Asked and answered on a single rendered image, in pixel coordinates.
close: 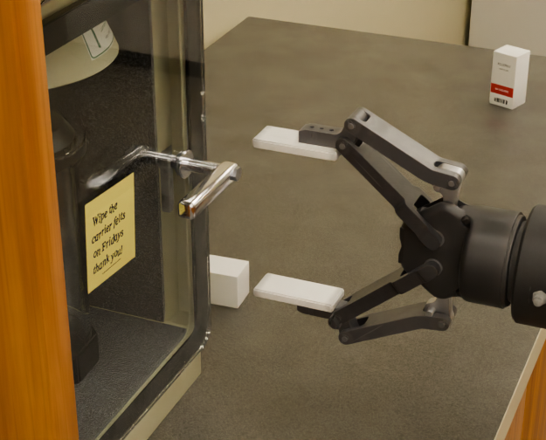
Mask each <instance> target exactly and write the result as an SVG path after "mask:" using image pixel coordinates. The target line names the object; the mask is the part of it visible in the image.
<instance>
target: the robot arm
mask: <svg viewBox="0 0 546 440"><path fill-rule="evenodd" d="M252 145H253V147H254V148H262V149H267V150H272V151H277V152H282V153H288V154H293V155H303V156H307V157H313V158H318V159H323V160H329V161H333V162H335V161H336V160H337V159H338V158H339V156H340V155H342V156H343V157H344V158H345V159H346V160H347V161H348V162H349V163H350V164H351V165H352V166H353V167H354V168H355V169H356V170H357V171H358V172H359V173H360V174H361V175H362V176H363V177H364V178H365V179H366V180H367V181H368V182H369V183H370V184H371V185H372V186H373V187H374V188H375V189H376V190H377V191H378V192H379V193H380V194H381V195H382V196H383V197H384V198H385V199H386V200H387V201H388V202H389V203H390V204H391V205H392V206H393V207H394V209H395V212H396V214H397V216H398V217H399V218H400V219H401V220H402V221H403V224H402V225H401V227H400V232H399V237H400V242H401V249H400V251H399V253H398V262H399V263H401V265H402V266H401V267H400V268H399V269H397V270H395V271H394V272H391V273H390V274H388V275H386V276H384V277H382V278H380V279H379V280H377V281H375V282H373V283H371V284H370V285H367V286H365V287H364V288H363V289H361V290H359V291H357V292H354V293H353V294H351V295H349V296H348V297H346V298H344V299H343V300H341V299H342V297H343V296H344V290H343V289H342V288H339V287H334V286H330V285H322V284H318V283H314V282H309V281H305V280H300V279H297V278H289V277H284V276H280V275H275V274H272V273H267V274H266V275H265V277H264V278H263V279H261V280H260V282H259V283H258V284H257V285H256V287H255V288H254V289H253V295H254V296H256V297H261V298H264V299H272V300H276V301H280V302H285V303H288V304H293V305H297V311H299V312H301V313H304V314H309V315H312V316H316V317H321V318H324V319H328V324H329V326H330V327H331V328H333V329H338V330H339V335H338V339H339V341H340V342H341V343H342V344H344V345H349V344H353V343H357V342H361V341H366V340H373V339H377V338H381V337H385V336H390V335H393V334H398V333H405V332H410V331H413V330H418V329H421V328H422V329H430V330H438V331H445V330H447V329H448V327H449V326H450V325H451V323H452V321H453V318H454V316H455V315H456V313H457V308H456V306H455V305H453V303H452V297H461V298H463V300H465V301H467V302H472V303H476V304H481V305H485V306H493V307H498V308H501V309H504V308H505V307H508V306H509V305H510V304H511V315H512V318H513V320H514V321H515V323H518V324H523V325H527V326H532V327H539V328H543V329H546V205H544V204H539V203H538V204H537V205H536V206H535V207H533V209H532V210H531V211H530V213H529V216H528V219H527V218H526V217H525V216H524V215H523V214H522V212H520V211H514V210H505V209H500V208H495V207H490V206H484V205H470V204H467V203H464V202H462V201H461V200H460V199H459V196H460V188H461V184H462V182H463V180H464V178H465V177H466V175H467V166H466V165H465V164H463V163H460V162H454V161H451V160H447V159H445V158H441V157H439V156H437V155H436V154H434V153H433V152H432V151H430V150H429V149H427V148H425V147H424V146H422V145H421V144H419V143H418V142H416V141H414V140H413V139H412V138H410V137H409V136H407V135H406V134H404V133H402V132H401V131H399V130H398V129H396V128H395V127H393V126H392V125H390V124H389V123H387V122H386V121H384V120H382V119H381V118H379V117H378V116H376V115H375V114H373V113H372V112H371V111H369V110H367V109H366V108H364V107H358V108H357V109H356V110H355V111H354V112H353V113H352V114H351V115H350V116H349V117H348V119H346V120H345V121H344V127H331V126H325V125H320V124H319V125H318V124H314V123H309V124H306V125H304V126H303V127H302V128H301V129H300V130H299V131H297V130H292V129H286V128H281V127H271V126H266V127H265V128H264V129H263V130H262V131H261V132H260V133H259V134H257V135H256V136H255V137H254V138H253V139H252ZM385 156H386V157H387V158H389V159H390V160H392V161H393V162H395V163H396V164H397V165H399V166H400V167H402V168H404V169H405V170H407V171H409V172H410V173H412V174H413V175H415V176H416V177H417V178H419V179H420V180H422V181H424V182H427V183H429V184H431V185H432V186H433V189H434V191H436V192H439V193H440V194H441V195H442V196H443V197H441V198H440V199H437V200H435V201H433V200H432V199H431V198H430V197H429V196H428V195H427V194H426V193H425V192H424V191H423V190H422V189H421V188H420V187H418V186H414V185H412V184H411V183H410V182H409V181H408V180H407V179H406V178H405V177H404V176H403V175H402V174H401V173H400V172H399V171H398V170H397V169H396V168H395V167H394V165H393V164H392V163H391V162H390V161H389V160H388V159H387V158H386V157H385ZM413 205H414V206H415V207H416V208H417V209H416V210H415V209H414V207H413ZM419 285H422V286H423V287H424V288H425V289H426V290H427V291H428V292H429V293H430V294H431V295H433V296H434V298H430V299H428V301H425V302H419V303H415V304H411V305H408V306H400V307H397V308H392V309H389V310H384V311H381V312H377V313H370V314H366V315H362V316H358V315H360V314H362V313H365V312H367V311H369V310H370V309H371V308H373V307H375V306H378V305H380V304H382V303H384V302H385V301H386V300H388V299H391V298H393V297H395V296H397V295H398V294H400V295H401V294H404V293H406V292H408V291H410V290H411V289H413V288H415V287H417V286H419ZM357 316H358V317H357Z"/></svg>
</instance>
